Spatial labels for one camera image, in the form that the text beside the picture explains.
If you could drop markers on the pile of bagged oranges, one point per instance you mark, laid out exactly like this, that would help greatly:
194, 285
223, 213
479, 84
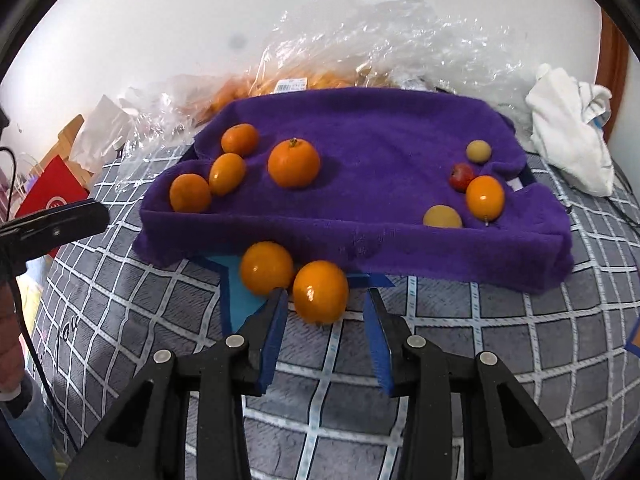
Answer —
325, 80

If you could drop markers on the grey checkered blanket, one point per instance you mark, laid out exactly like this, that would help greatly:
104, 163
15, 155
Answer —
500, 345

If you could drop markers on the yellow round fruit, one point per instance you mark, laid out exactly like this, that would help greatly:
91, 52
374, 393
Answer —
442, 217

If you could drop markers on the small yellow-green round fruit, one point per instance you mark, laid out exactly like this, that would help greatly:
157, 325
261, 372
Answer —
478, 151

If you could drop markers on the small red fruit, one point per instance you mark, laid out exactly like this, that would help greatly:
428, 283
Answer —
461, 178

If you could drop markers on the cardboard box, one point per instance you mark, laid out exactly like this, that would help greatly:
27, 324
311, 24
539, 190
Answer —
67, 135

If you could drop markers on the clear plastic bag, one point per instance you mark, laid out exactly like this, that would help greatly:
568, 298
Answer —
400, 40

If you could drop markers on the white paper bag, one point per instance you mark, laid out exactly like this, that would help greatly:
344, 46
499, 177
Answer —
102, 130

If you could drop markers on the white cloth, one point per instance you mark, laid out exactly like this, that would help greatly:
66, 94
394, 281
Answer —
570, 130

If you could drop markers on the orange with thin stalk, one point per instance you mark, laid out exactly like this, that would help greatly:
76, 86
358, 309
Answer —
485, 197

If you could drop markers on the person's jeans leg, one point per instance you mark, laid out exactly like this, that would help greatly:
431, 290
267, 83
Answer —
25, 442

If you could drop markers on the purple towel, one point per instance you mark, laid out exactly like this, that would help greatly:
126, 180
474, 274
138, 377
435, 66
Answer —
380, 170

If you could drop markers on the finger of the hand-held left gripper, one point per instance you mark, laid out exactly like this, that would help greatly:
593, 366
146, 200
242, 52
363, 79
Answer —
55, 225

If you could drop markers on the small orange tangerine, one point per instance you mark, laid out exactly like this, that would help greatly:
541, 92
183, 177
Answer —
240, 139

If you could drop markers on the large orange with stem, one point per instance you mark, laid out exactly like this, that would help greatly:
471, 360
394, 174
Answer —
294, 163

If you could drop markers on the red box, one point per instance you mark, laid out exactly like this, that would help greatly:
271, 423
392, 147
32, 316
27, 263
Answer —
50, 190

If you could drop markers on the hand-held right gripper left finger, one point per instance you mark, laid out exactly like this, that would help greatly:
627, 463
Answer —
272, 340

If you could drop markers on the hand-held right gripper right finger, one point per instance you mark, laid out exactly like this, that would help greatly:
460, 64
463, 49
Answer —
377, 350

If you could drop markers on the wooden door frame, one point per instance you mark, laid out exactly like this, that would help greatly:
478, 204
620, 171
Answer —
615, 75

